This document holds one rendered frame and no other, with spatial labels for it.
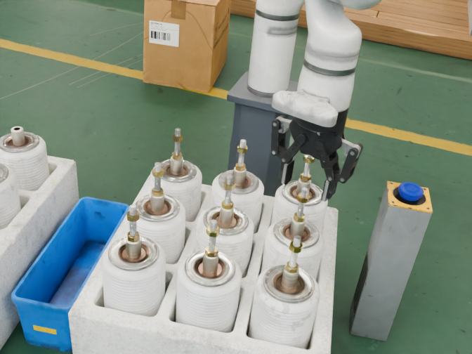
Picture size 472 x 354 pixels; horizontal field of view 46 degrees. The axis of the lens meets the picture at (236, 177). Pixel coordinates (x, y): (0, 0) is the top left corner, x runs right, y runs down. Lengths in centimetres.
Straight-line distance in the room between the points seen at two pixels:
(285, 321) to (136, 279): 22
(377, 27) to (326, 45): 190
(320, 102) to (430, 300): 64
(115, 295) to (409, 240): 48
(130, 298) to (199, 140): 86
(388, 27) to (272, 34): 148
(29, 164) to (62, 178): 8
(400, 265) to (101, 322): 50
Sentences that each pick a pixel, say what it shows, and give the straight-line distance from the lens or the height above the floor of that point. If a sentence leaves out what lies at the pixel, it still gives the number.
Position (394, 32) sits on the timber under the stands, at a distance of 261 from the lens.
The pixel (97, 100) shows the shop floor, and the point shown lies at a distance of 185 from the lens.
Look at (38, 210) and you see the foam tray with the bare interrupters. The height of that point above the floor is 17.
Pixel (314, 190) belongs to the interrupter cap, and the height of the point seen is 25.
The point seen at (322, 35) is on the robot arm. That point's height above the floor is 59.
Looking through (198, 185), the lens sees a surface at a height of 24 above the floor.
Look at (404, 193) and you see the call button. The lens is 94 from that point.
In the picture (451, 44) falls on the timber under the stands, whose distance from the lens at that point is 262.
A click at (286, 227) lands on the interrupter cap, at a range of 92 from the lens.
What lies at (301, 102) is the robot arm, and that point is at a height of 51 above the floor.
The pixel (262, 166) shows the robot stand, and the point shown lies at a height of 14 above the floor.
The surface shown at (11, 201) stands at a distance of 105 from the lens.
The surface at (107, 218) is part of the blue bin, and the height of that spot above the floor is 8.
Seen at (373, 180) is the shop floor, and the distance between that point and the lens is 157.
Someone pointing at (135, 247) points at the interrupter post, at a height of 27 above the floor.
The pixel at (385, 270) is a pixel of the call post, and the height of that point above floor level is 18.
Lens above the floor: 82
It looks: 34 degrees down
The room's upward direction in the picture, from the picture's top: 6 degrees clockwise
